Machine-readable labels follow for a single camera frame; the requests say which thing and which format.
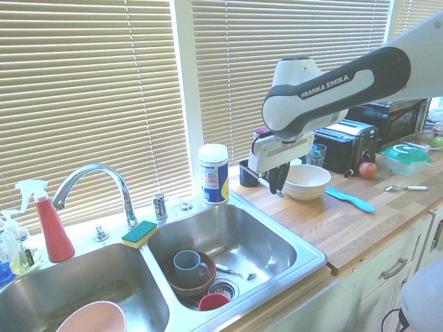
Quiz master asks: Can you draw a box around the metal spoon white handle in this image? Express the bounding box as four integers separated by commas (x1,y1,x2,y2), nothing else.
383,184,429,192

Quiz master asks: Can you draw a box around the blue soap bottle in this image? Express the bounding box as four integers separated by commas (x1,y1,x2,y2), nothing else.
0,221,13,285

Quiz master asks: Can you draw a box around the metal fork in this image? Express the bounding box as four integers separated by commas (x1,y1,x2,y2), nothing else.
215,263,258,282

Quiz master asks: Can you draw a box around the clear drinking glass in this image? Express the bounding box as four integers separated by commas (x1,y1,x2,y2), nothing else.
307,142,328,169

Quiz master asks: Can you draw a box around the metal drawer handle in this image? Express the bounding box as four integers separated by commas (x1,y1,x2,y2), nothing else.
381,257,409,279

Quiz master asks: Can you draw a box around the disinfecting wipes canister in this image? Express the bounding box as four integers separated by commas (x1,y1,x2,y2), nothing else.
197,142,230,206

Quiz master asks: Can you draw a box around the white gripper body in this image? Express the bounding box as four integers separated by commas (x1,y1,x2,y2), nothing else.
248,132,316,174

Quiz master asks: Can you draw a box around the red spray bottle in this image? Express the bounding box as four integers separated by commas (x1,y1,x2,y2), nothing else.
14,180,77,264

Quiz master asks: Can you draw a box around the green lid plastic container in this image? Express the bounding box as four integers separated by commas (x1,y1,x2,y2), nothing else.
379,144,434,177

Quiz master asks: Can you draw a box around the large cream bowl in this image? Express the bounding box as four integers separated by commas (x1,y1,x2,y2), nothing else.
281,163,332,202

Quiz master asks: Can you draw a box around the chrome faucet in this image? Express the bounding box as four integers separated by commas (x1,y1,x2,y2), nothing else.
51,163,140,230

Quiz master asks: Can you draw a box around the light blue serrated knife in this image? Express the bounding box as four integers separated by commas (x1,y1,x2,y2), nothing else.
324,185,377,214

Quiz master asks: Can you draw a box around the green yellow sponge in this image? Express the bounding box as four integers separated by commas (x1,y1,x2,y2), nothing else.
120,220,159,250

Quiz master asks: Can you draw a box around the clear plastic tray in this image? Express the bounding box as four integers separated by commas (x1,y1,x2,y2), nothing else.
402,130,443,151

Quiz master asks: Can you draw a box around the stainless steel double sink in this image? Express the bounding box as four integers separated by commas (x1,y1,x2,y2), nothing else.
0,192,328,332

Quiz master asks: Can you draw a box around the red apple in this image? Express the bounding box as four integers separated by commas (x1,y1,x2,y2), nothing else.
358,160,379,180

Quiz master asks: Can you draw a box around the metal sink drain strainer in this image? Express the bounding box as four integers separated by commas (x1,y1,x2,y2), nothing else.
207,279,240,299

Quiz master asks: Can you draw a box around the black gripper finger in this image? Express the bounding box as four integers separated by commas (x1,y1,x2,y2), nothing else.
277,162,290,194
269,167,280,195

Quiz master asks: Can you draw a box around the wooden window blind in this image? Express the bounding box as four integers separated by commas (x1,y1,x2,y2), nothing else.
0,0,193,237
394,0,443,39
190,0,392,167

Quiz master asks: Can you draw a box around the black mug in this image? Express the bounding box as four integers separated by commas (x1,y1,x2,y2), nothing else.
239,158,262,188

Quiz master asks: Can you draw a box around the pink bowl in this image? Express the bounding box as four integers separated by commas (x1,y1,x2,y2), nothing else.
55,300,127,332

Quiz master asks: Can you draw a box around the clear soap pump bottle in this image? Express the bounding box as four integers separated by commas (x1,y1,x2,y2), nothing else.
0,208,42,276

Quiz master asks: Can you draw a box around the black toaster oven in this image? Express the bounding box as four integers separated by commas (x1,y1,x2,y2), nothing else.
345,98,431,143

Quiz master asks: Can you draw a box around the chrome faucet knob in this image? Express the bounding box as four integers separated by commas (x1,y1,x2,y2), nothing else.
93,223,111,243

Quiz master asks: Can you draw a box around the red mug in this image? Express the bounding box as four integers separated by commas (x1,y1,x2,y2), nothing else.
198,293,231,312

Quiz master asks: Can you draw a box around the brown wooden bowl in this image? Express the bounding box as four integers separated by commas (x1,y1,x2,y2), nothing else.
163,250,218,298

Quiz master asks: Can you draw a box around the grey mug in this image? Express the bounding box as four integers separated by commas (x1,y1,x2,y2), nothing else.
172,250,210,289

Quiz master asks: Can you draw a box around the black silver toaster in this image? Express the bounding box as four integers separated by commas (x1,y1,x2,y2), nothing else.
312,118,379,176

